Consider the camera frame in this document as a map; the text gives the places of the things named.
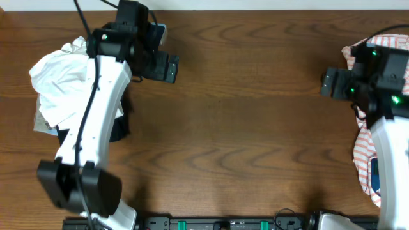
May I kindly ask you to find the white t-shirt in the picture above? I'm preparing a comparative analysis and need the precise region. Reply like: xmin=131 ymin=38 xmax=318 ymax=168
xmin=29 ymin=36 xmax=91 ymax=130

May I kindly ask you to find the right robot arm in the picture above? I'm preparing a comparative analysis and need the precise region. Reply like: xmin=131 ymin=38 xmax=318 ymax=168
xmin=320 ymin=64 xmax=408 ymax=229

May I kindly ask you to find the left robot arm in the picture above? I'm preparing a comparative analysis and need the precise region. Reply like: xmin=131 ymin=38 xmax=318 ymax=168
xmin=36 ymin=23 xmax=179 ymax=229

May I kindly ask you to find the folded black garment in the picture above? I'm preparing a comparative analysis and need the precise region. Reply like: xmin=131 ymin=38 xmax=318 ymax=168
xmin=56 ymin=89 xmax=132 ymax=148

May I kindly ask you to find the red white striped shirt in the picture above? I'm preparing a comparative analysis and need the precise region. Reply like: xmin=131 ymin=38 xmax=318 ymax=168
xmin=353 ymin=34 xmax=408 ymax=207

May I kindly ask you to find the light blue folded garment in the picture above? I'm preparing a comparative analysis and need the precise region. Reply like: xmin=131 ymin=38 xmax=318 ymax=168
xmin=45 ymin=129 xmax=58 ymax=136

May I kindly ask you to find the folded olive garment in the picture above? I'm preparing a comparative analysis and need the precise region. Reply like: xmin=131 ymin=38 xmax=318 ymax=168
xmin=33 ymin=97 xmax=52 ymax=133

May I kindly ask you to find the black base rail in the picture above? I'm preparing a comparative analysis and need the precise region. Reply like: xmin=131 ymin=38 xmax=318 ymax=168
xmin=62 ymin=207 xmax=380 ymax=230

